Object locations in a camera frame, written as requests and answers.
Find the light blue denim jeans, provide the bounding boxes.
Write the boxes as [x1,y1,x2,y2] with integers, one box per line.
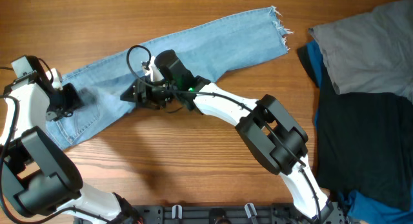
[46,6,291,150]

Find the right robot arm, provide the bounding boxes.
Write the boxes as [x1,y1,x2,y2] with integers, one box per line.
[120,50,333,223]

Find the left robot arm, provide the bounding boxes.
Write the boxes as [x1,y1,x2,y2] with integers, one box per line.
[1,56,144,223]

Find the black garment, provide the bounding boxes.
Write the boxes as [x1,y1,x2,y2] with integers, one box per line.
[297,42,412,211]

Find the grey t-shirt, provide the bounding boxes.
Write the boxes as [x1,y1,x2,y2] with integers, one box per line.
[308,0,412,100]

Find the blue garment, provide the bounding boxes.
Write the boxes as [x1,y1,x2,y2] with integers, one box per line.
[297,41,412,223]

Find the right black cable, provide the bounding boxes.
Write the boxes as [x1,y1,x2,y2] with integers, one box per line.
[126,45,322,223]

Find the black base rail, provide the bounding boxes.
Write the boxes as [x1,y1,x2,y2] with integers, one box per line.
[73,203,310,224]

